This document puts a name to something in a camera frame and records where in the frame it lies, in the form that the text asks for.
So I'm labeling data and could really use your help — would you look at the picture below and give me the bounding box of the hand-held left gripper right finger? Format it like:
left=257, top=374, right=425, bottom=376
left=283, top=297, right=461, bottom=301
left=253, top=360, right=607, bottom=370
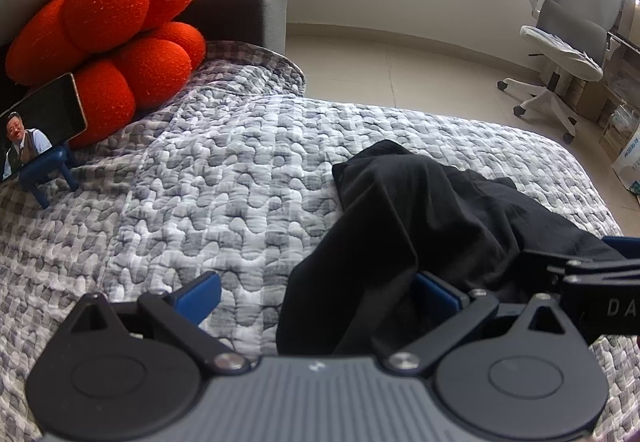
left=382, top=272, right=581, bottom=375

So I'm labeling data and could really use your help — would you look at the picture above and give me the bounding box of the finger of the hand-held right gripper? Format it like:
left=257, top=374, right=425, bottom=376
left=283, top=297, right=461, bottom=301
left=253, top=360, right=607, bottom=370
left=601, top=236, right=640, bottom=260
left=521, top=250, right=640, bottom=295

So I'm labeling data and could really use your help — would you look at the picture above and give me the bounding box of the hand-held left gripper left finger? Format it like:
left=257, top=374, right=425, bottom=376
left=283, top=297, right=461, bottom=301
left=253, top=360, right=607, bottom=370
left=67, top=272, right=249, bottom=375

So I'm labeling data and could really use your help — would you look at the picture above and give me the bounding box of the black t-shirt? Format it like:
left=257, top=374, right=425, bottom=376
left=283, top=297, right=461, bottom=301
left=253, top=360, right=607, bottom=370
left=276, top=139, right=626, bottom=358

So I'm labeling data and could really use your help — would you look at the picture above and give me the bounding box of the white cardboard box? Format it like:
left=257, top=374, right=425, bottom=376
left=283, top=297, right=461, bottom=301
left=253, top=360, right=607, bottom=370
left=611, top=122, right=640, bottom=195

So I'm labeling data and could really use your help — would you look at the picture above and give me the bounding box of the grey quilted blanket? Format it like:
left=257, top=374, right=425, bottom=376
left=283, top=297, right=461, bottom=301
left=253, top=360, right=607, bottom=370
left=0, top=40, right=640, bottom=442

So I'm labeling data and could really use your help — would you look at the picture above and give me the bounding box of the blue phone stand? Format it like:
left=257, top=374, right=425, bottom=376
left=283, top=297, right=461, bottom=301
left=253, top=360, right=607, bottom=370
left=19, top=142, right=80, bottom=210

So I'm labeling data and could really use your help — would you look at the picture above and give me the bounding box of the smartphone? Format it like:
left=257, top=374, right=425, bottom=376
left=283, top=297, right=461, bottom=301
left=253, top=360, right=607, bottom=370
left=0, top=73, right=88, bottom=181

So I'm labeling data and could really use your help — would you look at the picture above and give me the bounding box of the grey office chair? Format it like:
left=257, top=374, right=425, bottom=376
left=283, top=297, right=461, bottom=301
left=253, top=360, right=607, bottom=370
left=497, top=0, right=630, bottom=145

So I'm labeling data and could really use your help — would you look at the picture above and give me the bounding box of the red plush cushion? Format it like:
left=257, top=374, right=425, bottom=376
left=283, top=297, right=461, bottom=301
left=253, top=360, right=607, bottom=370
left=5, top=0, right=207, bottom=149

